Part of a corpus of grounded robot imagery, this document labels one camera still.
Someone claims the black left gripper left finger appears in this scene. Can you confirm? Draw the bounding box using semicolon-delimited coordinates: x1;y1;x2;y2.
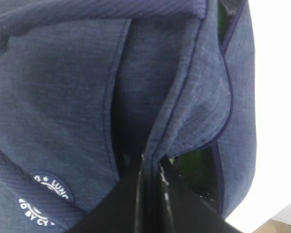
70;155;146;233

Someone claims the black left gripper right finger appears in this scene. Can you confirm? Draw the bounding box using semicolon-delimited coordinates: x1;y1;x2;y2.
159;156;238;233

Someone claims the navy blue lunch bag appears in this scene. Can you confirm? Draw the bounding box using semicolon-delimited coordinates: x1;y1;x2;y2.
0;0;257;233

